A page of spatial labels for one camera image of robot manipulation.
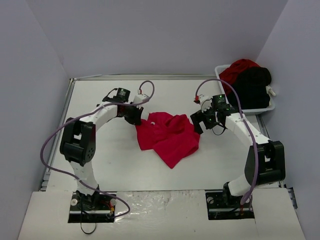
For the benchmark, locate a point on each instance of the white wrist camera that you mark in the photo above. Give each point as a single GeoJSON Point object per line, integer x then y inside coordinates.
{"type": "Point", "coordinates": [139, 99]}
{"type": "Point", "coordinates": [204, 101]}

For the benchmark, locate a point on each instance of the black t shirt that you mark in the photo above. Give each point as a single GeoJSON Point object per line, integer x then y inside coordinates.
{"type": "Point", "coordinates": [250, 86]}

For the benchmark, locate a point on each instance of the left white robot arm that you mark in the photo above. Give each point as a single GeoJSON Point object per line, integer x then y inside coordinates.
{"type": "Point", "coordinates": [78, 143]}

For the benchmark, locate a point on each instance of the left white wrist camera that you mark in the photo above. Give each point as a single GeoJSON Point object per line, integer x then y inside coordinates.
{"type": "Point", "coordinates": [139, 99]}

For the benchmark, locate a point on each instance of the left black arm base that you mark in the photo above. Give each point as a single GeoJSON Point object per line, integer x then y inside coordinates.
{"type": "Point", "coordinates": [98, 208]}

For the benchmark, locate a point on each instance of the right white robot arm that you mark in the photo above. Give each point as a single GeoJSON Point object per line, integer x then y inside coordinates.
{"type": "Point", "coordinates": [265, 162]}

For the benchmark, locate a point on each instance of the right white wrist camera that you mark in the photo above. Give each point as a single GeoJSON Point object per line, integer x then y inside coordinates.
{"type": "Point", "coordinates": [204, 101]}

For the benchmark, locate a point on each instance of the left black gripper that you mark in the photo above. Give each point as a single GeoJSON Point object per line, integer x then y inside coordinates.
{"type": "Point", "coordinates": [136, 116]}

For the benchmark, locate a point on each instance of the bright red t shirt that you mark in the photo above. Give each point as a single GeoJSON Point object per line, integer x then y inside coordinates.
{"type": "Point", "coordinates": [172, 137]}

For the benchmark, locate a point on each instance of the white garment piece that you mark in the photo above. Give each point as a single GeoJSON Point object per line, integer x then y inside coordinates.
{"type": "Point", "coordinates": [270, 91]}

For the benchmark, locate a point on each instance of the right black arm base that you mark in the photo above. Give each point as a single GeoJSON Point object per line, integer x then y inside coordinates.
{"type": "Point", "coordinates": [219, 209]}

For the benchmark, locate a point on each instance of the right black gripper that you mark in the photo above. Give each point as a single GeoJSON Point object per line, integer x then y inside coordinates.
{"type": "Point", "coordinates": [201, 120]}

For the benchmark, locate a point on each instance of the dark red t shirt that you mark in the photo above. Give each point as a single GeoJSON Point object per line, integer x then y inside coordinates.
{"type": "Point", "coordinates": [231, 73]}

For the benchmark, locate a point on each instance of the white plastic laundry basket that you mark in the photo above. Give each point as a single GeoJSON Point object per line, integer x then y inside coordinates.
{"type": "Point", "coordinates": [254, 111]}

